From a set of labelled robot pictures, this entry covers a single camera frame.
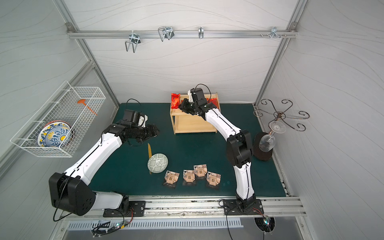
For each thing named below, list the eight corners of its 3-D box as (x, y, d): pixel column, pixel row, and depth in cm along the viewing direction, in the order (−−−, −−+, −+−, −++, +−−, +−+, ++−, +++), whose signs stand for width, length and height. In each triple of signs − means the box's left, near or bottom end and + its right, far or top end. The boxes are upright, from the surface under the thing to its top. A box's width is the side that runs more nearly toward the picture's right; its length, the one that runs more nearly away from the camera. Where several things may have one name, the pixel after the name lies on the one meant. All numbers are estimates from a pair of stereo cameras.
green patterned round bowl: (147, 173, 86) (145, 170, 83) (150, 156, 93) (149, 153, 90) (167, 173, 86) (166, 170, 83) (169, 156, 93) (168, 153, 90)
